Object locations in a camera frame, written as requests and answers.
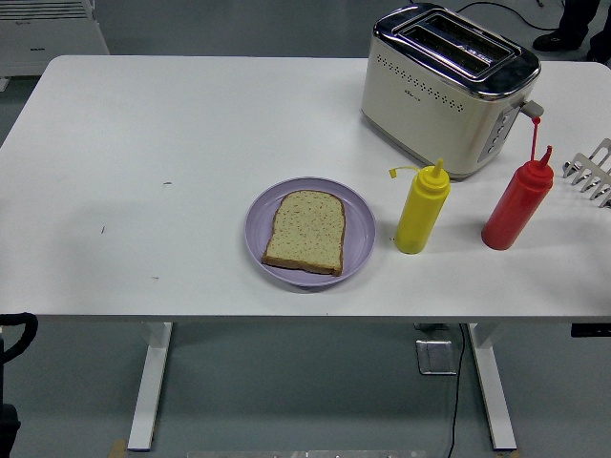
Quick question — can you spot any red squeeze bottle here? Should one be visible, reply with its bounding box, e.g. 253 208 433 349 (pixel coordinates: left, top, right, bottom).
480 116 556 251

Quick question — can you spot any slice of bread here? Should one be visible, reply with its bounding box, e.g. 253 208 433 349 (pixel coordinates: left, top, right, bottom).
261 189 347 278

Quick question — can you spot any purple round plate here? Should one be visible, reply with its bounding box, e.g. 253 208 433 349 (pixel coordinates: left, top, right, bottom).
244 177 378 288

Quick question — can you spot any yellow squeeze bottle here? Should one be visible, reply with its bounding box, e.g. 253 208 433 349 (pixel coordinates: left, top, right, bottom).
389 157 452 255

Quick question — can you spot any cream and chrome toaster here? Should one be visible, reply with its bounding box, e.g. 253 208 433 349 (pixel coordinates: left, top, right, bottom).
360 3 545 181

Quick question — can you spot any metal floor outlet box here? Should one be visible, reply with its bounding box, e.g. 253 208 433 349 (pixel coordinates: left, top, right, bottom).
414 338 458 376

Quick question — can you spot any white table leg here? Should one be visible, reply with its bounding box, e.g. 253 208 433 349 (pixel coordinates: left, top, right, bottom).
466 323 518 452
126 322 174 452

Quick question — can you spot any silver metal toast rack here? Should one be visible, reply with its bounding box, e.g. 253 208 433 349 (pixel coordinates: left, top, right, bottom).
561 137 611 210

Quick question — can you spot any black table control panel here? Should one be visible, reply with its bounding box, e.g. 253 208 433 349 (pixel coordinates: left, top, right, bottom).
570 323 611 339

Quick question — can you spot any white ribbed appliance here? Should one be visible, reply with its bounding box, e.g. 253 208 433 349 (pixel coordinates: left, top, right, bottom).
0 0 111 92

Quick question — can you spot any person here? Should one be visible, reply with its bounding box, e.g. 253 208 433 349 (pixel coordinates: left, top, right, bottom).
532 0 611 61

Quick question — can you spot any thin black floor cable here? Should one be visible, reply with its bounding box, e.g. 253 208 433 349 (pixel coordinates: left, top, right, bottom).
446 323 467 458

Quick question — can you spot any looped black floor cable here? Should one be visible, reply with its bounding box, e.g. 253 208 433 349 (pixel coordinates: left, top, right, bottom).
455 0 569 31

